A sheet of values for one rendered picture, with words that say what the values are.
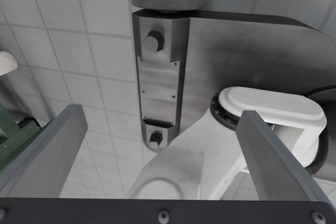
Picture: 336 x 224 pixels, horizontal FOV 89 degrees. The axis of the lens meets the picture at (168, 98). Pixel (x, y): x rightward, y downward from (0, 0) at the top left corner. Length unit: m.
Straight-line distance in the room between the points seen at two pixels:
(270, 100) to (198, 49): 0.21
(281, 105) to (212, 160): 0.19
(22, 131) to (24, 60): 0.48
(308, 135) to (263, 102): 0.10
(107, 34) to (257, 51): 0.55
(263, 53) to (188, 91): 0.22
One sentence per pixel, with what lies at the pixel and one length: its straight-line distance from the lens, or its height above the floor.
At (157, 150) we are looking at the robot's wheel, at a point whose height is 0.20.
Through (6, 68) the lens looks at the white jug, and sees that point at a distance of 1.17.
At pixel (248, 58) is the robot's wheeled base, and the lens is 0.49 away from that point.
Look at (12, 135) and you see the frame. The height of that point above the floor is 0.16.
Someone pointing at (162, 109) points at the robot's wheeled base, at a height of 0.19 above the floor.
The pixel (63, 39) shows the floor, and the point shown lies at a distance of 0.91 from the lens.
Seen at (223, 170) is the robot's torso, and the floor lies 0.44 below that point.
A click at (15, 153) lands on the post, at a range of 1.23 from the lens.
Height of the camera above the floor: 0.62
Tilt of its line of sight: 53 degrees down
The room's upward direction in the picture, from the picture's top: 156 degrees counter-clockwise
